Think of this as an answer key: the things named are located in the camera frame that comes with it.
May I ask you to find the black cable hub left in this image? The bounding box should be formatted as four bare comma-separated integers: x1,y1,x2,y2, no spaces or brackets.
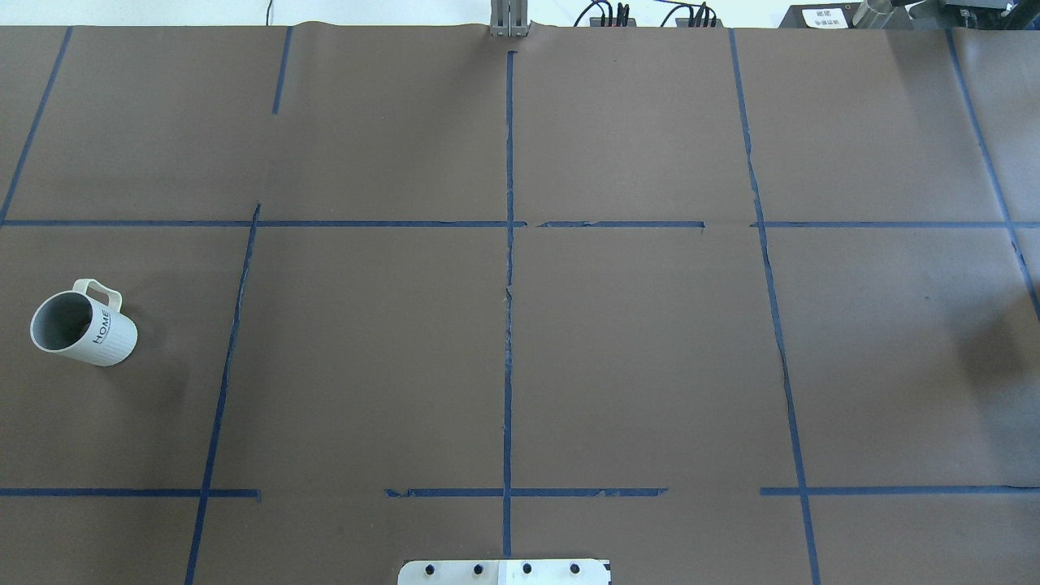
573,1,638,28

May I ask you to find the black cable hub right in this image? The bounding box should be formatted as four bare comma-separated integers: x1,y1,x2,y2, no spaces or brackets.
660,1,723,28

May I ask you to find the grey aluminium frame post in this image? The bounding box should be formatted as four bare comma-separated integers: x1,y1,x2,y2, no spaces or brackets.
489,0,530,39

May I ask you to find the white ribbed HOME mug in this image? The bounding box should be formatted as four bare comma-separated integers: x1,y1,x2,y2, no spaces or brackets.
29,278,138,367

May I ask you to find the white pedestal base plate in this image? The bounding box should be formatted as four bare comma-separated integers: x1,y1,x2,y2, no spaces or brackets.
397,558,613,584

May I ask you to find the black cable hub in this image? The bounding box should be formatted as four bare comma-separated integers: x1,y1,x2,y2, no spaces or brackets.
660,1,723,28
573,1,638,28

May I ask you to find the black equipment box with label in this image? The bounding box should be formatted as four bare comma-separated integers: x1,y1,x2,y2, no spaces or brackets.
778,1,950,31

